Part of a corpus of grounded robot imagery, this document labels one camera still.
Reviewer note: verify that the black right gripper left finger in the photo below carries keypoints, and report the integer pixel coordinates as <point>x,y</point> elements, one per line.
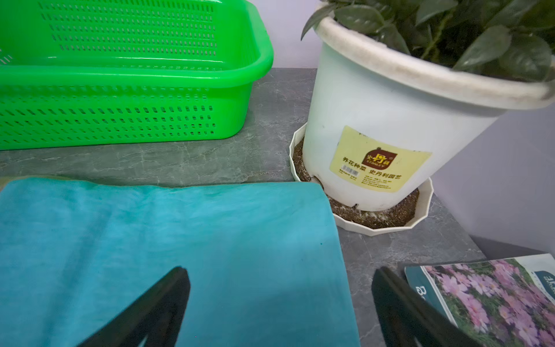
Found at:
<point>154,319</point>

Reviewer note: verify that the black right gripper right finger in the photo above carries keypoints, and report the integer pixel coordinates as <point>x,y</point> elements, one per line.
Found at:
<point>407,320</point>

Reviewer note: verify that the teal folded pants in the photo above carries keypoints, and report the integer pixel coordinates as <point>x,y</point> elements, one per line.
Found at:
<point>264,261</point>

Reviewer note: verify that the green plastic basket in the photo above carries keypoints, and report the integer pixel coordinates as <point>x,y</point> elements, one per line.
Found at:
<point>79,73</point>

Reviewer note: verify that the white pot saucer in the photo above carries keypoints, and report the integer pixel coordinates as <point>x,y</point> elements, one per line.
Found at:
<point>404,216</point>

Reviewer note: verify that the flower cover booklet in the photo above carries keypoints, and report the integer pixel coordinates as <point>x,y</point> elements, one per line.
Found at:
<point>507,302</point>

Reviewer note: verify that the white plant pot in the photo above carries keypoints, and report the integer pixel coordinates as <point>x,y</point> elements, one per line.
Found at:
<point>382,122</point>

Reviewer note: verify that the green leafy plant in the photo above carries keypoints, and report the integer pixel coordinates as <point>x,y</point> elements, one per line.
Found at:
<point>508,40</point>

